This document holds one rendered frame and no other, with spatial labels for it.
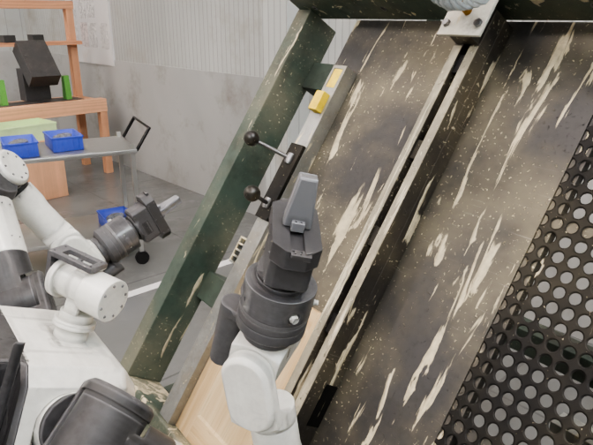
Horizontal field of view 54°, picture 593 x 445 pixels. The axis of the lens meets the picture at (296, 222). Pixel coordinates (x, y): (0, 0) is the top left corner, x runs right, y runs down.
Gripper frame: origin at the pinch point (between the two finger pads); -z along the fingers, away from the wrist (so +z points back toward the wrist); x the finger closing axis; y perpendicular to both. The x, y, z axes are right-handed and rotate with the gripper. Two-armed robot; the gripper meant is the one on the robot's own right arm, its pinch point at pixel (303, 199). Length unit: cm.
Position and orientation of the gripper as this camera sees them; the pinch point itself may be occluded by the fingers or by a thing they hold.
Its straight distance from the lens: 64.5
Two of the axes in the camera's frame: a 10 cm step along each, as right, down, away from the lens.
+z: -2.2, 8.5, 4.8
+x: -0.4, -5.0, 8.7
